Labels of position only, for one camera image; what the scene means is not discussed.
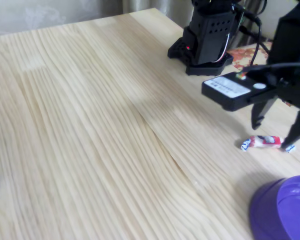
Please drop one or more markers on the purple plastic bowl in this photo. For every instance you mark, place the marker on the purple plastic bowl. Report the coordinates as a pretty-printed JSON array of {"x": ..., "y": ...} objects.
[{"x": 265, "y": 212}]

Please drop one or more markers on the floral pattern fabric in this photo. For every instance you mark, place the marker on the floral pattern fabric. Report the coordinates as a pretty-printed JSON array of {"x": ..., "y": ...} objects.
[{"x": 240, "y": 56}]

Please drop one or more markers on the beige curtain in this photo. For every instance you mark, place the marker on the beige curtain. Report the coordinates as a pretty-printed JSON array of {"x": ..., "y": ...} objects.
[{"x": 160, "y": 10}]

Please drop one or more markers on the grey sheer curtain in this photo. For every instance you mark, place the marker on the grey sheer curtain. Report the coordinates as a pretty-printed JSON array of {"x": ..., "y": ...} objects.
[{"x": 40, "y": 15}]

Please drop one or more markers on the black power plug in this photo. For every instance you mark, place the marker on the black power plug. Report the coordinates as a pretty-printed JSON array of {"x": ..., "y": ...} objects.
[{"x": 252, "y": 18}]

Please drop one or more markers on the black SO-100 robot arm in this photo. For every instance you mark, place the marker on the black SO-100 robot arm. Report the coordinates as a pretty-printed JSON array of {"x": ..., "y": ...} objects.
[{"x": 207, "y": 37}]

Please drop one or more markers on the white red candy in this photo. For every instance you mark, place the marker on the white red candy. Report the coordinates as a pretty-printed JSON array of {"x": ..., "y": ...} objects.
[{"x": 262, "y": 142}]

